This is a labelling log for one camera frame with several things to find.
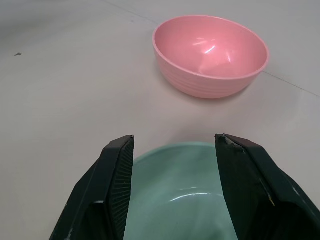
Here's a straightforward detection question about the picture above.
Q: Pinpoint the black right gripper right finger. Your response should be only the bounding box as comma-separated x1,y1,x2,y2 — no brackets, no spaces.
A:
214,133,320,240

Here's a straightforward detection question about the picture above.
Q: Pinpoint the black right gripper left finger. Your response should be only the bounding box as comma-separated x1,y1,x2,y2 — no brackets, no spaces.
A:
48,135,135,240

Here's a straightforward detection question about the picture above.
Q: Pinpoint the green plastic bowl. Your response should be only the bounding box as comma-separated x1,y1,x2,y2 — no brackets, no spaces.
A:
124,141,238,240

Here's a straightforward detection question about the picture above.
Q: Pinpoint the pink plastic bowl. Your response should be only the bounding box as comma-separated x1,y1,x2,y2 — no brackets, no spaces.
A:
151,15,270,100

